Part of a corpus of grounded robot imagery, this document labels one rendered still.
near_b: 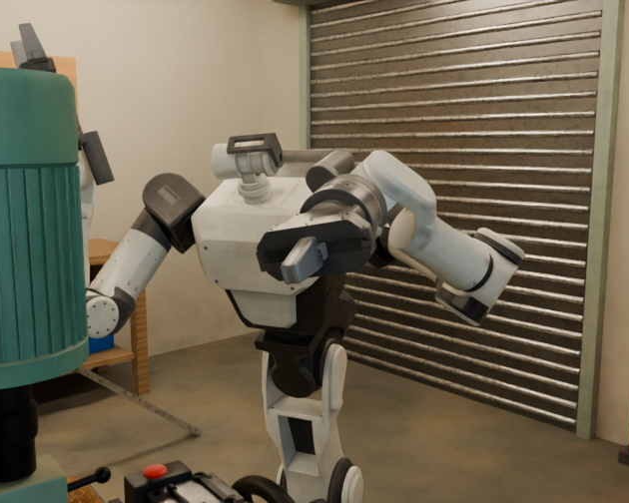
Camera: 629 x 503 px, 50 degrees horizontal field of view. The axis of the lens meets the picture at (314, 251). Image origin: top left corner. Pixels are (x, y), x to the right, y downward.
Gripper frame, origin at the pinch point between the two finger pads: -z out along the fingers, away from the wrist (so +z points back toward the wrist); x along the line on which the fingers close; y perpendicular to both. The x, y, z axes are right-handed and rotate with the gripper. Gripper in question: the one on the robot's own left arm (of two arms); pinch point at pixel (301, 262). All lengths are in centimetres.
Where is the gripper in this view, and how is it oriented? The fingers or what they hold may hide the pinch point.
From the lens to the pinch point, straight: 65.3
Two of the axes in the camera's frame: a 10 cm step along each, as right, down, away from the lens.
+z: 3.2, -3.5, 8.8
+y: -2.5, -9.3, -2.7
